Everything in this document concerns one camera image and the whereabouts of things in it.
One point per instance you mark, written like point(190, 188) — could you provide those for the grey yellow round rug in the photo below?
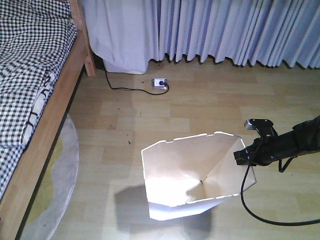
point(57, 186)

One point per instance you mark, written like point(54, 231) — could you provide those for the white trash bin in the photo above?
point(190, 175)

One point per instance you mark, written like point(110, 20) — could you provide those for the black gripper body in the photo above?
point(256, 154)

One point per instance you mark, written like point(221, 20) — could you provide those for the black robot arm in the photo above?
point(270, 147)

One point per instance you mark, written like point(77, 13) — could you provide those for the white power strip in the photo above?
point(159, 83)

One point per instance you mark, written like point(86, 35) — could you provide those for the black white checkered bedding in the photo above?
point(36, 37)

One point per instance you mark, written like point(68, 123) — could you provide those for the light grey curtain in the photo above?
point(127, 34)

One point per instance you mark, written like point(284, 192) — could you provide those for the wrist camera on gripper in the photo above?
point(264, 127)

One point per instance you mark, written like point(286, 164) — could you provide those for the wooden bed frame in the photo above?
point(19, 195)

